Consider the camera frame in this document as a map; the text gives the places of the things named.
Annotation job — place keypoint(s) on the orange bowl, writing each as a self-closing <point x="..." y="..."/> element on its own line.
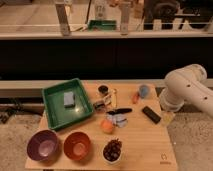
<point x="77" y="146"/>

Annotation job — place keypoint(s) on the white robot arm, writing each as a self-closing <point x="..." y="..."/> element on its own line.
<point x="185" y="84"/>

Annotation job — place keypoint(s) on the yellow banana toy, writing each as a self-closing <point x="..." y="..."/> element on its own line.
<point x="114" y="98"/>

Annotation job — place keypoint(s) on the small metal can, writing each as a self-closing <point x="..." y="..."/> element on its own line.
<point x="99" y="105"/>

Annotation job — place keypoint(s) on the orange carrot toy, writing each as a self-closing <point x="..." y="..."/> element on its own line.
<point x="135" y="98"/>

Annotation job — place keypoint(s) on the blue white crumpled packet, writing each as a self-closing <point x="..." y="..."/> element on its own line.
<point x="118" y="120"/>

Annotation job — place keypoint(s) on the blue cup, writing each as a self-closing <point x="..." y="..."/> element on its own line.
<point x="143" y="91"/>

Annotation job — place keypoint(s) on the blue sponge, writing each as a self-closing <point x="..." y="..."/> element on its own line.
<point x="69" y="99"/>

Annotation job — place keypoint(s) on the orange fruit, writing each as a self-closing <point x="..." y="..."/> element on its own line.
<point x="107" y="126"/>

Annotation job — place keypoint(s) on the green plastic tray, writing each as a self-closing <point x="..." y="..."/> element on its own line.
<point x="59" y="116"/>

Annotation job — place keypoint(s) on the black rectangular remote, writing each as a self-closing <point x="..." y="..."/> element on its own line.
<point x="151" y="114"/>

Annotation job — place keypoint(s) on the background green tray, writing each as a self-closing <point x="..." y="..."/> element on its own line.
<point x="102" y="25"/>

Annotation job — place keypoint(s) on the white bowl of dark fruit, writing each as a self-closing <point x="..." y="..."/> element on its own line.
<point x="112" y="151"/>

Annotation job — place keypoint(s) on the purple bowl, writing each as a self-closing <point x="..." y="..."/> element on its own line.
<point x="43" y="146"/>

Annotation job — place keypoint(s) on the black handled knife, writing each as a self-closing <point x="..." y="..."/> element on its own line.
<point x="119" y="111"/>

